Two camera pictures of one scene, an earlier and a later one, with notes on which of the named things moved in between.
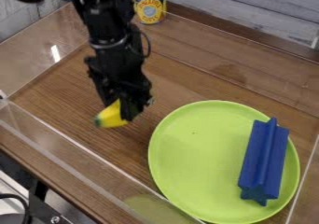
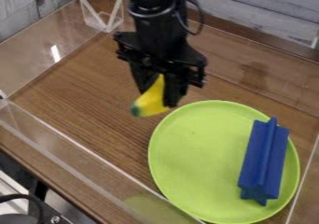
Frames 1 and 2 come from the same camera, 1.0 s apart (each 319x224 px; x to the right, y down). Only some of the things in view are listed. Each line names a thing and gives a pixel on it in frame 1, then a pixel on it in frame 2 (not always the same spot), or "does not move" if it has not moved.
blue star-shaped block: (262, 166) does not move
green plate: (197, 159) does not move
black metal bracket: (42, 212) does not move
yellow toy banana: (110, 117) -> (152, 105)
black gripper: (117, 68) -> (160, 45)
